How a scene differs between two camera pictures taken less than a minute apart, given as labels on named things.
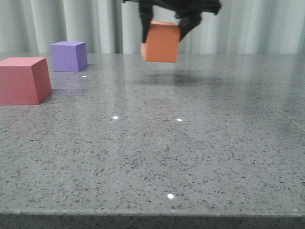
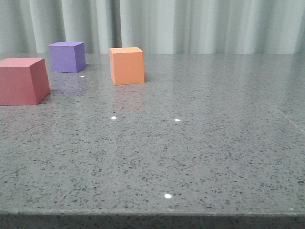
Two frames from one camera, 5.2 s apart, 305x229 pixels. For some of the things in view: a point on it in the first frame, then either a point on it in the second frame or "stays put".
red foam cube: [24, 80] stays put
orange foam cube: [162, 42] -> [127, 65]
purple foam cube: [69, 56] stays put
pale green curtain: [113, 26] stays put
